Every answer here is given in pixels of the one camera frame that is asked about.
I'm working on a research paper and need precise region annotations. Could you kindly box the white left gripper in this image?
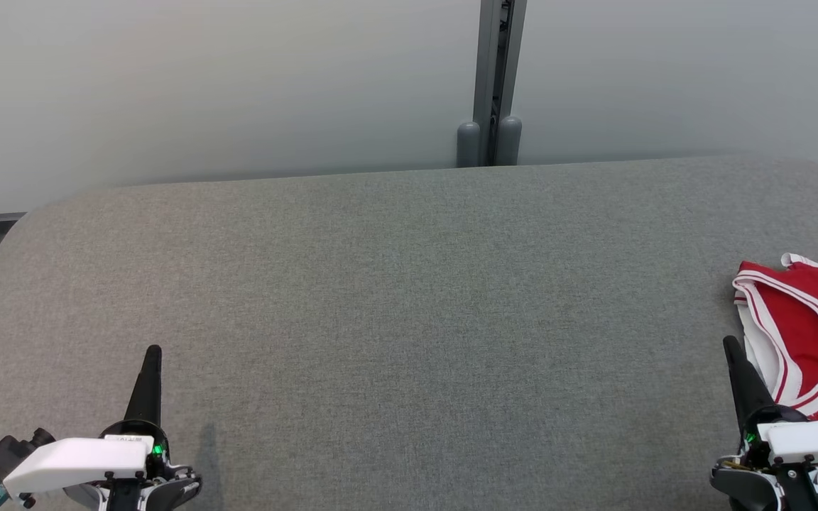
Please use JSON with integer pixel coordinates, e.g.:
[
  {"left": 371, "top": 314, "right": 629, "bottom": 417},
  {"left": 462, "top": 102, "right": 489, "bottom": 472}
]
[{"left": 1, "top": 345, "right": 203, "bottom": 511}]

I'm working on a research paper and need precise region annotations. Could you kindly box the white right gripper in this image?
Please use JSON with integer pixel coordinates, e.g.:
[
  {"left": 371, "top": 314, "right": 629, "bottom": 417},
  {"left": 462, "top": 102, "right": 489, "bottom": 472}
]
[{"left": 709, "top": 335, "right": 818, "bottom": 511}]

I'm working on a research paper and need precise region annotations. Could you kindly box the red and white garment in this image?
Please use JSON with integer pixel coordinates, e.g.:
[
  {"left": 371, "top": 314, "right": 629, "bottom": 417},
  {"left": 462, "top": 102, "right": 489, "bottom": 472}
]
[{"left": 731, "top": 253, "right": 818, "bottom": 422}]

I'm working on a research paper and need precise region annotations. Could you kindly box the grey wall partition post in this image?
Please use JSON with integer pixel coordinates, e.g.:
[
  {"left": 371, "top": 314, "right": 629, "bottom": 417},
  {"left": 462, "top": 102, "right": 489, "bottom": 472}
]
[{"left": 456, "top": 0, "right": 528, "bottom": 169}]

